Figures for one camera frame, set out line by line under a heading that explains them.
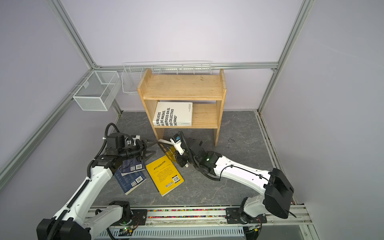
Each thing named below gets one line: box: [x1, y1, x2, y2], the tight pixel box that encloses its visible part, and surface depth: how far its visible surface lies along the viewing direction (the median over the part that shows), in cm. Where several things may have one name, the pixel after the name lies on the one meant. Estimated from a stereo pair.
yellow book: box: [145, 155, 185, 197], surface depth 88 cm
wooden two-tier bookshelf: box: [137, 68, 227, 146], surface depth 79 cm
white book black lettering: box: [152, 101, 193, 127], surface depth 87 cm
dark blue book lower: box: [114, 167, 147, 195], surface depth 86 cm
